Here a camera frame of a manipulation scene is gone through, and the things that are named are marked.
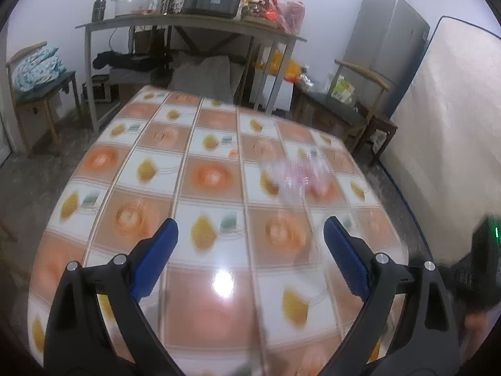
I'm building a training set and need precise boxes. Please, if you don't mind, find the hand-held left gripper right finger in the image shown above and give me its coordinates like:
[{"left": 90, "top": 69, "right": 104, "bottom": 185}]
[{"left": 319, "top": 215, "right": 460, "bottom": 376}]

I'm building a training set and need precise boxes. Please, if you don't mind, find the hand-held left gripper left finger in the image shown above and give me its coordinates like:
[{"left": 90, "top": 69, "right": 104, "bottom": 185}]
[{"left": 43, "top": 218, "right": 184, "bottom": 376}]

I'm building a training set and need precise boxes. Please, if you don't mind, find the clear pink plastic wrapper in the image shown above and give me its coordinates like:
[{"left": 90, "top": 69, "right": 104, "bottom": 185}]
[{"left": 260, "top": 153, "right": 333, "bottom": 204}]

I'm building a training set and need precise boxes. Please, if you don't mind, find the tile pattern tablecloth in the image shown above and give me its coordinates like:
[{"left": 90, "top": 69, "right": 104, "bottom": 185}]
[{"left": 27, "top": 84, "right": 410, "bottom": 376}]

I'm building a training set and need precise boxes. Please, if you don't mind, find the white mattress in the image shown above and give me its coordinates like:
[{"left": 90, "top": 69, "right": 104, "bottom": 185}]
[{"left": 381, "top": 16, "right": 501, "bottom": 243}]

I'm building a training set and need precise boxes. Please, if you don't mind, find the wooden armchair with dark seat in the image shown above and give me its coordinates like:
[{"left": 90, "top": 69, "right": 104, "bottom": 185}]
[{"left": 292, "top": 60, "right": 398, "bottom": 165}]

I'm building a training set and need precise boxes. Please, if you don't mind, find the green white carton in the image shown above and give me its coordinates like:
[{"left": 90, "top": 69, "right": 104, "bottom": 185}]
[{"left": 332, "top": 75, "right": 356, "bottom": 104}]

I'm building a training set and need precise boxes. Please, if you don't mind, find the grey cloth bundle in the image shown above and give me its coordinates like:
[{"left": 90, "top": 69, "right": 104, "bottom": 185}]
[{"left": 168, "top": 55, "right": 241, "bottom": 104}]

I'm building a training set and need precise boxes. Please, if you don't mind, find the white door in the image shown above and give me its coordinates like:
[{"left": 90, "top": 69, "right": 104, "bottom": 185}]
[{"left": 0, "top": 98, "right": 16, "bottom": 165}]

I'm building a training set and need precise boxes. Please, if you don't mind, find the wooden chair with cushion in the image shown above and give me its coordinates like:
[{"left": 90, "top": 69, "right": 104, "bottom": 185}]
[{"left": 6, "top": 41, "right": 83, "bottom": 157}]

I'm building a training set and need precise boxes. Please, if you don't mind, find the yellow bag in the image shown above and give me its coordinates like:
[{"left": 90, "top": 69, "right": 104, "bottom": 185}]
[{"left": 254, "top": 49, "right": 304, "bottom": 81}]

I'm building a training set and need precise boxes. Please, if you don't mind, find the black bag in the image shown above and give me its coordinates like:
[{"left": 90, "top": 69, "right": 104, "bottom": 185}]
[{"left": 93, "top": 51, "right": 173, "bottom": 72}]

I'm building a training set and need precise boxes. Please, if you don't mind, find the brown cardboard box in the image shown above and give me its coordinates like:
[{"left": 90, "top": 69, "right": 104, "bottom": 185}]
[{"left": 133, "top": 27, "right": 167, "bottom": 53}]

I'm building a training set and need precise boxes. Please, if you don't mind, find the grey refrigerator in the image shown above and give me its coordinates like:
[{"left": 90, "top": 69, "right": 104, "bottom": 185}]
[{"left": 342, "top": 0, "right": 431, "bottom": 116}]

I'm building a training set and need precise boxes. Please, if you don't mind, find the floral cloth bundle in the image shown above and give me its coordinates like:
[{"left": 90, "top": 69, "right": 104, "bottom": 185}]
[{"left": 13, "top": 46, "right": 67, "bottom": 92}]

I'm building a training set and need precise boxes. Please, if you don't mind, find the grey side table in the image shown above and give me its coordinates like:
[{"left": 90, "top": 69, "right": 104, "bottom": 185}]
[{"left": 75, "top": 13, "right": 308, "bottom": 134}]

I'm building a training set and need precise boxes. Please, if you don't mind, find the glass bowl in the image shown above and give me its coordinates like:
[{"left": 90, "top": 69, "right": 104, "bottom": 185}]
[{"left": 111, "top": 0, "right": 159, "bottom": 17}]

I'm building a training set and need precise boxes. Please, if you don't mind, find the steel water bottle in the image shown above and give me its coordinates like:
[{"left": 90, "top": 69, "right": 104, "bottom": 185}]
[{"left": 92, "top": 0, "right": 111, "bottom": 21}]

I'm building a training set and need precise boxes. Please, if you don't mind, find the pile of snack bags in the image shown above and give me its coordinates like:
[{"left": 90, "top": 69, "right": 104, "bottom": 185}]
[{"left": 240, "top": 0, "right": 306, "bottom": 34}]

